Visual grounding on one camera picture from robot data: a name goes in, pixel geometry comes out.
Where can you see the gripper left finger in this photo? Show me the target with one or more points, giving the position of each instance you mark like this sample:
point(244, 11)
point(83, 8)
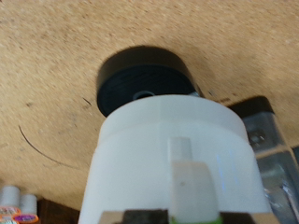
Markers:
point(140, 217)

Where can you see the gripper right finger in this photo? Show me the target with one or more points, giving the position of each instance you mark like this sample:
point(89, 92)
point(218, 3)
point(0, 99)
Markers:
point(249, 219)

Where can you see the white mug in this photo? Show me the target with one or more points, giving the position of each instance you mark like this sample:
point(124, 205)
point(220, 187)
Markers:
point(174, 146)

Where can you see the black Keurig coffee machine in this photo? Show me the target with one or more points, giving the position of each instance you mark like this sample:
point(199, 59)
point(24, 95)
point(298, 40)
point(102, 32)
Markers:
point(143, 77)

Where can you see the Keurig water reservoir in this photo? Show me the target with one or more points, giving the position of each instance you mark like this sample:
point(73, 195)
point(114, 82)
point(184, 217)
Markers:
point(277, 161)

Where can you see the brown wooden box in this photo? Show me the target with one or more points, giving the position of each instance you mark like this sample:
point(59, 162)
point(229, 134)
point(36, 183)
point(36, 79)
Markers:
point(57, 213)

